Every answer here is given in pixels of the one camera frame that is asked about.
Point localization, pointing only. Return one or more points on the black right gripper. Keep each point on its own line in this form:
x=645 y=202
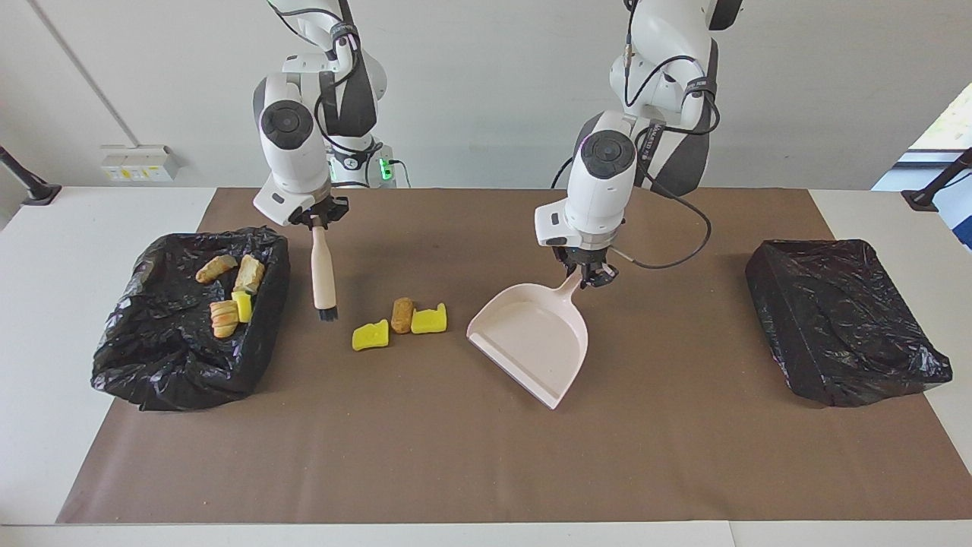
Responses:
x=323 y=213

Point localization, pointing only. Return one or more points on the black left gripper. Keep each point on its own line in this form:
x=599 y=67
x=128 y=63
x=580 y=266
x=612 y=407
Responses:
x=583 y=257

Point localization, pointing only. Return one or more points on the pale beige bread chunk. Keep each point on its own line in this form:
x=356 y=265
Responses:
x=249 y=273

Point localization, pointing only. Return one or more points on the beige plastic dustpan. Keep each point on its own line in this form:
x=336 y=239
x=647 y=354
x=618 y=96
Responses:
x=531 y=342

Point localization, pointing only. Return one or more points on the long orange striped bread piece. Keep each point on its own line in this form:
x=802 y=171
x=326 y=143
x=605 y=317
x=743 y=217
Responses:
x=216 y=268

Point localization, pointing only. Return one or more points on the yellow and green sponge piece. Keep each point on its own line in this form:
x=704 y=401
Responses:
x=244 y=308

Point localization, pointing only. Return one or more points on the brown oval bread roll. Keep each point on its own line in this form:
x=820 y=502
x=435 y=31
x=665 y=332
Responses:
x=402 y=315

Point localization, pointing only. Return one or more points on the curled orange striped bread piece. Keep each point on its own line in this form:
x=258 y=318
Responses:
x=225 y=319

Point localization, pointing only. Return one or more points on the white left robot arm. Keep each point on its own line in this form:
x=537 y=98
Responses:
x=600 y=182

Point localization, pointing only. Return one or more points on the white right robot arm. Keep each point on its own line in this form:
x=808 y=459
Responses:
x=288 y=152

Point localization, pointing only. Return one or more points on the black bag-lined bin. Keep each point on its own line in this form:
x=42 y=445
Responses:
x=835 y=327
x=167 y=357

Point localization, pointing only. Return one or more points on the brown paper table mat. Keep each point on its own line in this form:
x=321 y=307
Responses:
x=486 y=471

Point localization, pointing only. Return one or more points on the black clamp stand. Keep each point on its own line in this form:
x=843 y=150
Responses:
x=42 y=194
x=923 y=199

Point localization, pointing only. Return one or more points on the window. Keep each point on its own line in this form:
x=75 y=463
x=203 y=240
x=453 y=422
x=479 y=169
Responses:
x=953 y=125

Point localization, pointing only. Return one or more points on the white wall outlet box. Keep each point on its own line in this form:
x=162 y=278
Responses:
x=140 y=163

